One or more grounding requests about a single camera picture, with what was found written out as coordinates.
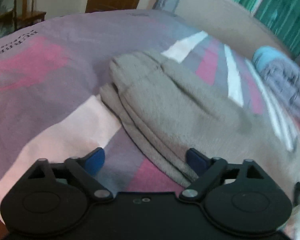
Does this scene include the wooden chair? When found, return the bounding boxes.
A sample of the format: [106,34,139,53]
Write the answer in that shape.
[13,0,46,31]

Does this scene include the grey-brown fleece pants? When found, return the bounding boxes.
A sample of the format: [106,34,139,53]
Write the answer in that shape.
[100,51,300,197]

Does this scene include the folded blue grey quilt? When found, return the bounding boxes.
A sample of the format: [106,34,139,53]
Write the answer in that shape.
[252,46,300,122]

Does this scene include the striped pink grey bed sheet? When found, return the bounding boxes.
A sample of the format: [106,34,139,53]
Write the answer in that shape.
[0,9,300,240]

